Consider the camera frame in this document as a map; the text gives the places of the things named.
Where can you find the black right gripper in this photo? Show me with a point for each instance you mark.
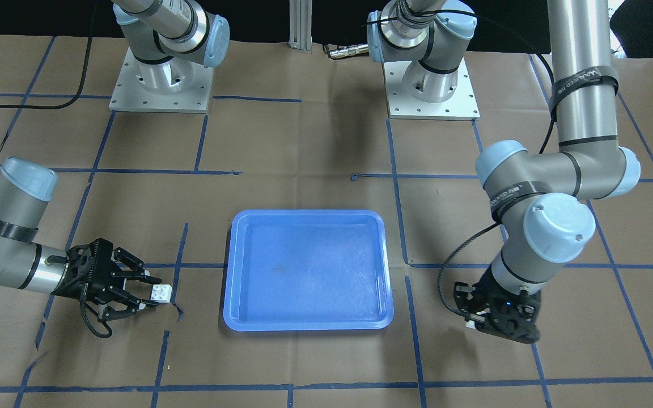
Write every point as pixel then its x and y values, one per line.
pixel 79 281

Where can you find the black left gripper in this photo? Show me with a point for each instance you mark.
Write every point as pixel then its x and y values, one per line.
pixel 462 296

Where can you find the white block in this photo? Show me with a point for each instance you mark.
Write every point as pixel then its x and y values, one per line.
pixel 161 293

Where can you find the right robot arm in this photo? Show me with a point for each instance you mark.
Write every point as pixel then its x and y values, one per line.
pixel 173 48

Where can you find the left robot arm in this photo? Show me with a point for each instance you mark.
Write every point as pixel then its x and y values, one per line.
pixel 538 198

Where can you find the blue plastic tray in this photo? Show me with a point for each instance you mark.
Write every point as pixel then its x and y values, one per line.
pixel 299 270

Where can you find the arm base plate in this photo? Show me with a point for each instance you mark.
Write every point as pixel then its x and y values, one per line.
pixel 175 86
pixel 417 94

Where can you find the aluminium frame post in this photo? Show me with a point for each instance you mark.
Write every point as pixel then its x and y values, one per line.
pixel 300 22

